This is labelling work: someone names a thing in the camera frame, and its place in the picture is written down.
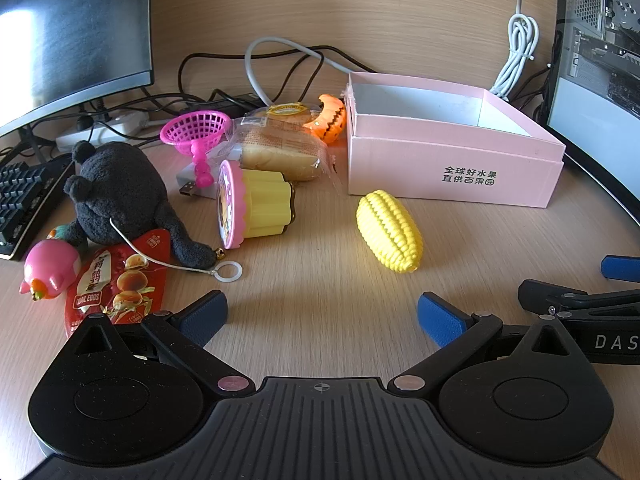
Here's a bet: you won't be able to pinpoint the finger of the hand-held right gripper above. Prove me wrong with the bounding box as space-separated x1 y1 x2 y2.
601 255 640 281
518 279 640 322

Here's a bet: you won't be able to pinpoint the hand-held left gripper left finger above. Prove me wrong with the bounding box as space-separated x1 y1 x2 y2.
66 290 252 397

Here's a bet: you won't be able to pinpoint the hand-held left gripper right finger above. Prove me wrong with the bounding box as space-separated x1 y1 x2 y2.
391 291 582 396

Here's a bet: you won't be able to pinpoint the red snack packet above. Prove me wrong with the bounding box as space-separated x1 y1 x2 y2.
64 227 173 338

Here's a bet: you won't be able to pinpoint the yellow toy corn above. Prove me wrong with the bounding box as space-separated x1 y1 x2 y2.
356 190 424 274

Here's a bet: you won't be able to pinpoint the yellow pudding cup toy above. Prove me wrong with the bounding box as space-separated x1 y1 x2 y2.
216 159 297 250

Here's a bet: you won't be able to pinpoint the grey usb device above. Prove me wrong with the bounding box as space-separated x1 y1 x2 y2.
176 160 223 199

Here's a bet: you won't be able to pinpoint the black plush toy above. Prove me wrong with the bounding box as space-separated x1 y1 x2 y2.
62 141 244 285

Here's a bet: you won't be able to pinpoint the pink pig toy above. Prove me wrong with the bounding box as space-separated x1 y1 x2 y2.
19 239 82 303

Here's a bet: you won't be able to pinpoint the teal round toy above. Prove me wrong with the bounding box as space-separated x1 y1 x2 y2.
47 224 81 247

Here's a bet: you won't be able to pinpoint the pink cardboard box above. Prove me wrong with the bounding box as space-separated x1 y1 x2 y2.
346 71 567 209

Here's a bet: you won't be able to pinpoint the packaged bread roll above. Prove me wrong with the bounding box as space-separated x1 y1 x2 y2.
227 102 337 183

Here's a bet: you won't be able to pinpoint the pink toy basket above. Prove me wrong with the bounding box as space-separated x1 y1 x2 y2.
160 111 232 188

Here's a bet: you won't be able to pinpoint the curved monitor with white screen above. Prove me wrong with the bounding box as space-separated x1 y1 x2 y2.
542 0 640 233

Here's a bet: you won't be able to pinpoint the white power strip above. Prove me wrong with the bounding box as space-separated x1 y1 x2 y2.
55 112 151 153

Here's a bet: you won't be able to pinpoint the black keyboard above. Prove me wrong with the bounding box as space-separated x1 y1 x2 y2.
0 152 76 261

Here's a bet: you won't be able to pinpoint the black power adapter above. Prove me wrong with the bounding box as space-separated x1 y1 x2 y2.
210 89 262 117

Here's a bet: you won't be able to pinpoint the curved black monitor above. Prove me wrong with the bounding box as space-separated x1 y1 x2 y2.
0 0 155 161

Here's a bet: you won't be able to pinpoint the black cable bundle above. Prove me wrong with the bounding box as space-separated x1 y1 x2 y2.
507 62 557 121

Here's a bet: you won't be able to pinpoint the black cables by power strip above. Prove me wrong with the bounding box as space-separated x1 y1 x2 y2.
0 82 211 161

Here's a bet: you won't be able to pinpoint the bundled white cable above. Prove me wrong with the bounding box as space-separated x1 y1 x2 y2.
487 0 541 101

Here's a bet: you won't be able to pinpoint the grey cable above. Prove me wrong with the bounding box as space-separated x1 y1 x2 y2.
244 36 381 108

